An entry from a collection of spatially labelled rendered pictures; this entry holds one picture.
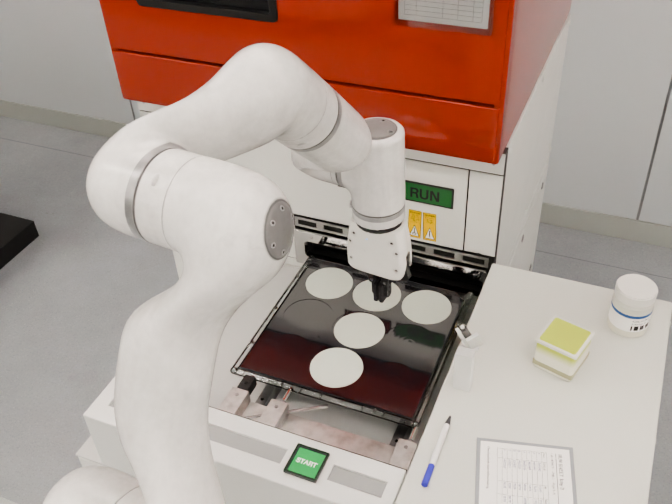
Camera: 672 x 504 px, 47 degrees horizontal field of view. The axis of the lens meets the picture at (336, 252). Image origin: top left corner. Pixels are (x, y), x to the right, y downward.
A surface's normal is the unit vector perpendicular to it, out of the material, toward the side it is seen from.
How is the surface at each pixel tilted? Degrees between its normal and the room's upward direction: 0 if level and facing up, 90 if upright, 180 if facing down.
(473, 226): 90
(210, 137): 105
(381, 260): 91
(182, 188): 35
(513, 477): 0
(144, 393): 63
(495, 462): 0
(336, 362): 0
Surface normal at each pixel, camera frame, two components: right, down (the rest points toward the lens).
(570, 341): -0.04, -0.77
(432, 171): -0.39, 0.59
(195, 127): 0.04, 0.68
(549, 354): -0.62, 0.52
